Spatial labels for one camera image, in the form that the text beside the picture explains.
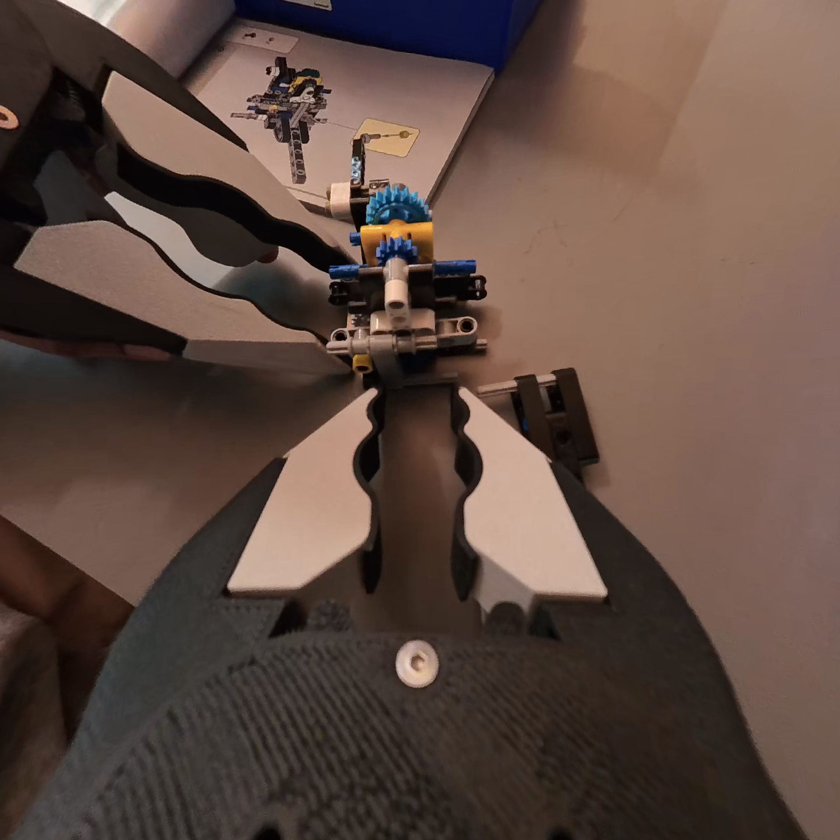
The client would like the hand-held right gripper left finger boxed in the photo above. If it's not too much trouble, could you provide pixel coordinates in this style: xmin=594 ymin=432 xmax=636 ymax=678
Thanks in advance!
xmin=225 ymin=386 xmax=387 ymax=597

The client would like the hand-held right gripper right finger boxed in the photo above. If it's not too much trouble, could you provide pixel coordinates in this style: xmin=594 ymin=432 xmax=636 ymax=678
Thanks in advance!
xmin=451 ymin=386 xmax=609 ymax=610

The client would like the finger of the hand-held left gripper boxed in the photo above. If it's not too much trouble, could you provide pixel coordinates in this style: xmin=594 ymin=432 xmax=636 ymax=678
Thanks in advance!
xmin=13 ymin=218 xmax=354 ymax=377
xmin=98 ymin=70 xmax=361 ymax=270

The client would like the black lego beam assembly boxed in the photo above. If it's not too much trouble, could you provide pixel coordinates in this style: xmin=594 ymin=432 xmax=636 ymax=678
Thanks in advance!
xmin=478 ymin=367 xmax=601 ymax=487

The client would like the lego gear model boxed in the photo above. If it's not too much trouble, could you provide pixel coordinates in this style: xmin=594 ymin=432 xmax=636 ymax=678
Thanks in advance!
xmin=325 ymin=128 xmax=490 ymax=388

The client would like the lego instruction booklet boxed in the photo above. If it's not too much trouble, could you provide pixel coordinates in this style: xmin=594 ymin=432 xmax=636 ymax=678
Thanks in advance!
xmin=98 ymin=0 xmax=496 ymax=214

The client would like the blue cardboard box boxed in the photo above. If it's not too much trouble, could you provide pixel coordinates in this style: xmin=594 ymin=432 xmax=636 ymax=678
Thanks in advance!
xmin=234 ymin=0 xmax=544 ymax=73

